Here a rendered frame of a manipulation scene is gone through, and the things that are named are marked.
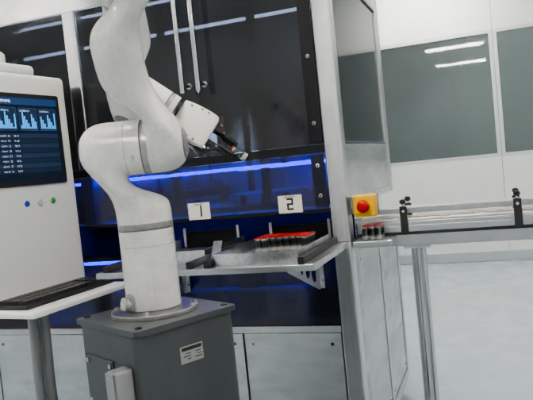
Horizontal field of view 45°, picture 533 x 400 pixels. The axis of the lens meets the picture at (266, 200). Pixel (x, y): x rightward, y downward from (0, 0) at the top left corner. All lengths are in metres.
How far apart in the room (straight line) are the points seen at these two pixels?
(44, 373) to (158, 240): 1.25
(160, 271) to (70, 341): 1.33
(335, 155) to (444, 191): 4.62
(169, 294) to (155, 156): 0.30
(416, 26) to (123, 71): 5.64
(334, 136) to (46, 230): 1.04
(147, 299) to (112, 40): 0.54
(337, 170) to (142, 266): 0.92
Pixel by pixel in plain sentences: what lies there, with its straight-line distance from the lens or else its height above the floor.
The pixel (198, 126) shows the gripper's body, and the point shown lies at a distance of 1.62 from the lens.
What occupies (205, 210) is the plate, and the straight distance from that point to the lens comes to 2.28.
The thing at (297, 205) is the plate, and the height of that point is 1.01.
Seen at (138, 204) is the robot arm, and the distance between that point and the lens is 1.38.
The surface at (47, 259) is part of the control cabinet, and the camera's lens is 2.35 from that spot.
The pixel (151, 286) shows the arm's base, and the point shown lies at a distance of 1.40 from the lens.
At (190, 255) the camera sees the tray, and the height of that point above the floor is 0.90.
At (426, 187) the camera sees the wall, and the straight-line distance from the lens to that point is 6.70.
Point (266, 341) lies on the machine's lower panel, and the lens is 2.29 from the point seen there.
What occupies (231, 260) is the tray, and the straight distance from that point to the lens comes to 1.85.
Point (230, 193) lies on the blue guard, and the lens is 2.24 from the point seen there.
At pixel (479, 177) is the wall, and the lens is 6.67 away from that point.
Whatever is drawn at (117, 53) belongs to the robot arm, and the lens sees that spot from 1.30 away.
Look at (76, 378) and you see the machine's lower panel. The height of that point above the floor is 0.40.
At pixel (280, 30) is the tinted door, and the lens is 2.21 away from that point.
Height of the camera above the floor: 1.15
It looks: 3 degrees down
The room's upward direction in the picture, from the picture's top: 6 degrees counter-clockwise
